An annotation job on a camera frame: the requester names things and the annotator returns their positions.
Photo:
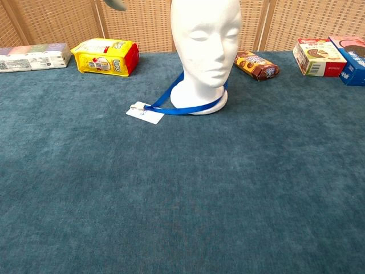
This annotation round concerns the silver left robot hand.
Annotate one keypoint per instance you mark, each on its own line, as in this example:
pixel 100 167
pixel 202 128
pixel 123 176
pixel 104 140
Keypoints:
pixel 117 4

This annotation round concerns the white ID badge card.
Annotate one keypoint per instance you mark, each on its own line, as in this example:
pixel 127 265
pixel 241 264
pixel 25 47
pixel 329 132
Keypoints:
pixel 148 115

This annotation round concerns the white foam mannequin head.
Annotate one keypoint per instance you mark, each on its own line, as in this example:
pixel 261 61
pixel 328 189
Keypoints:
pixel 205 57

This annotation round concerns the yellow Lipo biscuit bag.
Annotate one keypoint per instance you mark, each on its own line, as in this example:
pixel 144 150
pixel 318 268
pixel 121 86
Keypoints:
pixel 99 57

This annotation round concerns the wicker folding screen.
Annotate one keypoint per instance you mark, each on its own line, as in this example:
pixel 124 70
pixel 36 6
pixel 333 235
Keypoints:
pixel 57 23

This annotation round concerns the multicolour tissue pack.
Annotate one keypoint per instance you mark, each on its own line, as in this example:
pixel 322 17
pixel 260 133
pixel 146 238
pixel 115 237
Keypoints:
pixel 34 57

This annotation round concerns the brown chocolate cookie pack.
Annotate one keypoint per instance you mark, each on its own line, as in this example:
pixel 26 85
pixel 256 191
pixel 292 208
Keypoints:
pixel 256 65

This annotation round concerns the teal table cloth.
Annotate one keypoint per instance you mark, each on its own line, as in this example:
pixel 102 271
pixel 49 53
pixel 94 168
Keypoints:
pixel 171 185

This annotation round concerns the red white pie box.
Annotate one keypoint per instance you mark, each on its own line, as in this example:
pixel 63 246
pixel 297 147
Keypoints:
pixel 316 57

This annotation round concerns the blue pink Oreo box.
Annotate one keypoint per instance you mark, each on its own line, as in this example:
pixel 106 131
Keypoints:
pixel 353 65

